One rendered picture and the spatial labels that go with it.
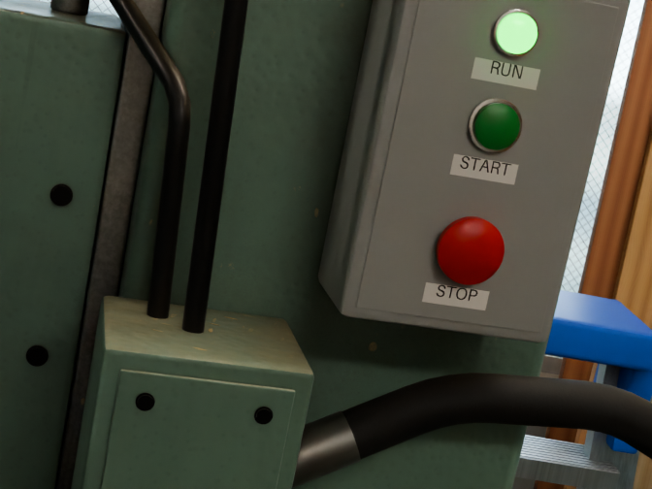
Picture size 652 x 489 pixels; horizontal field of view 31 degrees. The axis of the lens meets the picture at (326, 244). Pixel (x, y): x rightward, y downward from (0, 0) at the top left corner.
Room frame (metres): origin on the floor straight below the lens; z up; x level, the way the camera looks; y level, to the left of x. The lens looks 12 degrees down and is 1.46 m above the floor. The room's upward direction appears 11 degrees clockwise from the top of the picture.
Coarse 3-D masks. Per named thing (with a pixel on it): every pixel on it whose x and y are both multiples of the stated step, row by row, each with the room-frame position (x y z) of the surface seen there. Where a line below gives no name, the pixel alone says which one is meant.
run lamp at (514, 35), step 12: (516, 12) 0.51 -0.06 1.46; (504, 24) 0.51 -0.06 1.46; (516, 24) 0.51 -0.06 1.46; (528, 24) 0.51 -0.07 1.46; (504, 36) 0.51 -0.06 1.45; (516, 36) 0.51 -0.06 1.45; (528, 36) 0.51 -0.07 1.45; (504, 48) 0.51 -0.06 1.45; (516, 48) 0.51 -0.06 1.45; (528, 48) 0.51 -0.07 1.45
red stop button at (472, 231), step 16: (464, 224) 0.51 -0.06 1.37; (480, 224) 0.51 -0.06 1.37; (448, 240) 0.50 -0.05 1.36; (464, 240) 0.50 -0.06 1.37; (480, 240) 0.51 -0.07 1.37; (496, 240) 0.51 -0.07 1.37; (448, 256) 0.50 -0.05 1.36; (464, 256) 0.50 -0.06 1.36; (480, 256) 0.51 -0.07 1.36; (496, 256) 0.51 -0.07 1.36; (448, 272) 0.50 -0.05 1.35; (464, 272) 0.50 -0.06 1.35; (480, 272) 0.51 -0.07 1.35
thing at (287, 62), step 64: (192, 0) 0.54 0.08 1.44; (256, 0) 0.55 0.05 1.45; (320, 0) 0.56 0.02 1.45; (192, 64) 0.55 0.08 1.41; (256, 64) 0.55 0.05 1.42; (320, 64) 0.56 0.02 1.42; (192, 128) 0.55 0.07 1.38; (256, 128) 0.55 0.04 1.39; (320, 128) 0.56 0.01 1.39; (192, 192) 0.55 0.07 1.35; (256, 192) 0.55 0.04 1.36; (320, 192) 0.56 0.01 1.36; (128, 256) 0.55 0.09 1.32; (256, 256) 0.56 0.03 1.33; (320, 256) 0.56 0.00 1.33; (320, 320) 0.56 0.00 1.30; (320, 384) 0.57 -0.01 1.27; (384, 384) 0.57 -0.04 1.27; (448, 448) 0.58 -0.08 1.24; (512, 448) 0.59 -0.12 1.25
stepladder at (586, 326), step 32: (576, 320) 1.29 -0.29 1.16; (608, 320) 1.32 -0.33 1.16; (640, 320) 1.36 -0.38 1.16; (576, 352) 1.28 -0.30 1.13; (608, 352) 1.29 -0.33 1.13; (640, 352) 1.29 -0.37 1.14; (608, 384) 1.34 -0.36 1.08; (640, 384) 1.31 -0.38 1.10; (544, 448) 1.33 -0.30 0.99; (576, 448) 1.36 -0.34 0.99; (608, 448) 1.34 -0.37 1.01; (544, 480) 1.30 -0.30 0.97; (576, 480) 1.30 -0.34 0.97; (608, 480) 1.30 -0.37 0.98
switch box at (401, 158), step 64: (384, 0) 0.54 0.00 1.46; (448, 0) 0.51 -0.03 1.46; (512, 0) 0.51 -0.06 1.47; (576, 0) 0.52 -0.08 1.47; (384, 64) 0.52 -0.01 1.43; (448, 64) 0.51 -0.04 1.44; (576, 64) 0.52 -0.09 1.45; (384, 128) 0.51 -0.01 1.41; (448, 128) 0.51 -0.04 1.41; (576, 128) 0.52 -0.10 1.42; (384, 192) 0.51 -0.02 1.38; (448, 192) 0.51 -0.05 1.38; (512, 192) 0.52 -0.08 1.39; (576, 192) 0.53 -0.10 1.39; (384, 256) 0.51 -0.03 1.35; (512, 256) 0.52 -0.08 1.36; (384, 320) 0.51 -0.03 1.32; (448, 320) 0.52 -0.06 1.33; (512, 320) 0.52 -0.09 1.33
